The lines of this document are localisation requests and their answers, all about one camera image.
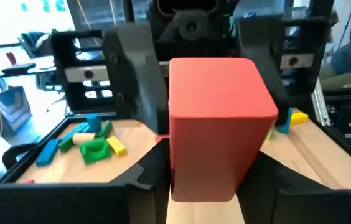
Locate short blue wooden block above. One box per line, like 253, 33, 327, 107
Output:
276, 107, 294, 135

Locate silver aluminium extrusion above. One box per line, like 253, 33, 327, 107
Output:
310, 78, 331, 128

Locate long yellow wooden block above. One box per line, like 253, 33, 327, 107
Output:
106, 135, 128, 157

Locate black table clamp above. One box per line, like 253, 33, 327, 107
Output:
1, 142, 41, 171

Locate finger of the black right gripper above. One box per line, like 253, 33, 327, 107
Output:
101, 24, 169, 135
236, 17, 291, 126

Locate long blue wooden block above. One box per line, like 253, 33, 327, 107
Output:
59, 122, 90, 141
35, 138, 62, 167

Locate small red object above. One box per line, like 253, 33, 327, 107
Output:
6, 51, 18, 66

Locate large red wooden block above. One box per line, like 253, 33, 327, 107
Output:
168, 57, 279, 203

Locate black office chair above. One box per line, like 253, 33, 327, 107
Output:
17, 30, 57, 60

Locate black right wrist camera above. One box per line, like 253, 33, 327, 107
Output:
149, 0, 235, 58

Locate blue box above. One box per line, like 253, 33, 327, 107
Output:
0, 86, 34, 133

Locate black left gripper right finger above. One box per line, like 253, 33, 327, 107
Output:
236, 151, 351, 224

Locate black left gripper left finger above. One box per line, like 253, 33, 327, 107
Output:
0, 136, 172, 224

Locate person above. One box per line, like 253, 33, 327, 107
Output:
318, 6, 351, 91

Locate green wooden arch block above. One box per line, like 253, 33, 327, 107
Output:
78, 137, 113, 165

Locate black flat device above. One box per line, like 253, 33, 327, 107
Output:
1, 62, 37, 75

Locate yellow wooden cube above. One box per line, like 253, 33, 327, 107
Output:
289, 111, 309, 126

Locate long green wooden block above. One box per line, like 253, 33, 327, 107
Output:
96, 119, 113, 140
58, 132, 85, 154

